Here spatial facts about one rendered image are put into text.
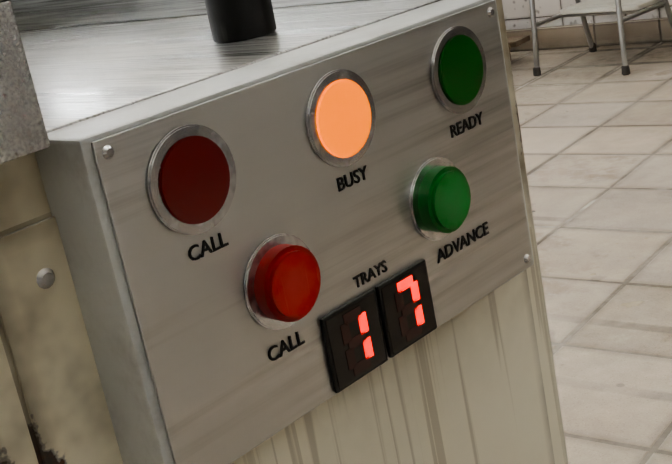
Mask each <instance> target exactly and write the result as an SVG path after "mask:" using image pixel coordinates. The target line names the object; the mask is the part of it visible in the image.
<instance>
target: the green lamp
mask: <svg viewBox="0 0 672 464"><path fill-rule="evenodd" d="M439 73H440V81H441V85H442V88H443V90H444V92H445V94H446V96H447V97H448V99H449V100H450V101H452V102H453V103H455V104H457V105H466V104H468V103H470V102H471V101H472V100H473V99H474V98H475V97H476V95H477V94H478V92H479V89H480V87H481V84H482V79H483V61H482V56H481V53H480V50H479V48H478V46H477V45H476V43H475V42H474V41H473V40H472V39H471V38H470V37H468V36H466V35H456V36H454V37H452V38H451V39H450V40H449V41H448V42H447V44H446V45H445V47H444V49H443V52H442V55H441V59H440V67H439Z"/></svg>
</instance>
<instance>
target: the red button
mask: <svg viewBox="0 0 672 464"><path fill-rule="evenodd" d="M320 285H321V275H320V269H319V265H318V262H317V260H316V258H315V256H314V255H313V254H312V253H311V252H310V251H309V250H308V249H307V248H305V247H303V246H298V245H291V244H280V245H277V246H275V247H273V248H272V249H270V250H269V251H268V252H267V253H266V254H265V255H264V256H263V258H262V259H261V261H260V263H259V265H258V267H257V270H256V274H255V279H254V293H255V298H256V301H257V304H258V306H259V308H260V310H261V311H262V312H263V313H264V314H265V315H266V316H268V317H269V318H271V319H274V320H279V321H284V322H295V321H298V320H300V319H302V318H303V317H304V316H306V315H307V314H308V313H309V312H310V311H311V309H312V308H313V306H314V304H315V302H316V300H317V298H318V294H319V291H320Z"/></svg>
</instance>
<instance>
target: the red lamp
mask: <svg viewBox="0 0 672 464"><path fill-rule="evenodd" d="M159 186H160V193H161V197H162V200H163V202H164V204H165V206H166V208H167V209H168V211H169V212H170V213H171V214H172V215H173V217H175V218H176V219H178V220H179V221H181V222H183V223H187V224H201V223H204V222H206V221H208V220H210V219H211V218H213V217H214V216H215V215H216V214H217V213H218V212H219V211H220V209H221V208H222V206H223V204H224V202H225V200H226V198H227V195H228V191H229V186H230V172H229V166H228V162H227V159H226V157H225V155H224V153H223V152H222V150H221V149H220V147H219V146H218V145H217V144H216V143H215V142H213V141H212V140H210V139H208V138H206V137H203V136H197V135H196V136H189V137H185V138H183V139H181V140H179V141H178V142H177V143H175V144H174V145H173V146H172V147H171V148H170V150H169V151H168V153H167V154H166V156H165V158H164V160H163V163H162V166H161V170H160V178H159Z"/></svg>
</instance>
